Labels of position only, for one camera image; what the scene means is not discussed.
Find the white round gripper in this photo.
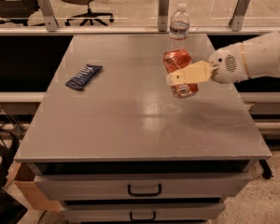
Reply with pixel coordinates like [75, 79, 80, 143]
[166, 43, 248, 86]

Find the dented red coke can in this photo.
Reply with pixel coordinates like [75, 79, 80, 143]
[163, 48, 198, 98]

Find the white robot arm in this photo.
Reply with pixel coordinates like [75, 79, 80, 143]
[166, 32, 280, 86]

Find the clear plastic water bottle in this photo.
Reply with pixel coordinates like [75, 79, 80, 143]
[169, 3, 189, 50]

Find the grey drawer cabinet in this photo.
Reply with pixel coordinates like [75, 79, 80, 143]
[13, 34, 273, 224]

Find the dark blue snack bag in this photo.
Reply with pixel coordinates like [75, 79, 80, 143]
[65, 64, 103, 91]

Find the upper grey drawer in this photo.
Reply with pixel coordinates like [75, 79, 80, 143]
[35, 173, 251, 201]

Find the grey drawer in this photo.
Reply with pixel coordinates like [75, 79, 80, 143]
[35, 173, 251, 201]
[62, 203, 225, 223]

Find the black cabinet caster wheel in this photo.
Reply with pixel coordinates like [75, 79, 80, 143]
[259, 160, 273, 179]

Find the lower grey drawer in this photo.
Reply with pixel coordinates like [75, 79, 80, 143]
[62, 203, 225, 223]

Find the wooden box beside cabinet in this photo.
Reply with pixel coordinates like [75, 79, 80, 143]
[5, 162, 61, 212]

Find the black chair lower left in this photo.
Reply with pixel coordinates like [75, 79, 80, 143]
[0, 128, 27, 224]

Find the right metal rail bracket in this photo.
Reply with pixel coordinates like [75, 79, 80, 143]
[229, 0, 250, 32]

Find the metal rail bracket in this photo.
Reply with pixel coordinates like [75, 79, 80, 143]
[37, 0, 59, 32]
[229, 0, 250, 32]
[158, 0, 170, 32]

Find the middle metal rail bracket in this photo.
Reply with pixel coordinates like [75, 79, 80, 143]
[158, 0, 170, 32]

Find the black upper drawer handle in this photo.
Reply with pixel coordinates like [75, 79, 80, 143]
[127, 183, 162, 198]

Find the black drawer handle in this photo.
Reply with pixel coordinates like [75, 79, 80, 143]
[127, 183, 162, 198]
[129, 211, 157, 222]

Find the black lower drawer handle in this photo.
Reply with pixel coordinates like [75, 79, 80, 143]
[129, 211, 157, 222]

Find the left metal rail bracket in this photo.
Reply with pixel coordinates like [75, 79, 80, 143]
[37, 0, 59, 32]

